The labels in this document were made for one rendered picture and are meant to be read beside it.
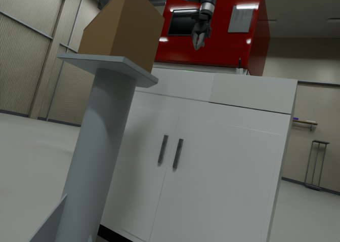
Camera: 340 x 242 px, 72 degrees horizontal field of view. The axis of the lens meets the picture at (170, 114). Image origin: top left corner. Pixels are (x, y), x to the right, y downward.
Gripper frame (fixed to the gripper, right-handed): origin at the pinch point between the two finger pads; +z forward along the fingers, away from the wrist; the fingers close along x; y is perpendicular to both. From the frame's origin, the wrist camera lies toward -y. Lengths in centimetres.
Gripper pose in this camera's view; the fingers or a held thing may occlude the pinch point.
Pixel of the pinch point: (196, 47)
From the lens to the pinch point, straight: 129.4
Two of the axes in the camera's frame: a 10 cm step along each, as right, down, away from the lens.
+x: -8.6, -1.7, 4.7
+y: 4.4, 1.9, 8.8
